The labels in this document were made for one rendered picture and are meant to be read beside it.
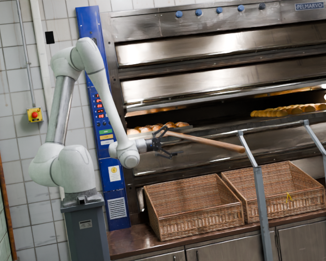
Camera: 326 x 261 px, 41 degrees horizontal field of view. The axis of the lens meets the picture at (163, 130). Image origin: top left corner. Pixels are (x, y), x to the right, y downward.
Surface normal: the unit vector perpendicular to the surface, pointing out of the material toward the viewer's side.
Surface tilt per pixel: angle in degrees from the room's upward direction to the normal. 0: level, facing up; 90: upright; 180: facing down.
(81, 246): 90
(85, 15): 90
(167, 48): 70
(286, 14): 92
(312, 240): 92
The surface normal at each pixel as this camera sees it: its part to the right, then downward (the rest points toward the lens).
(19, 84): 0.20, 0.04
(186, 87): 0.14, -0.31
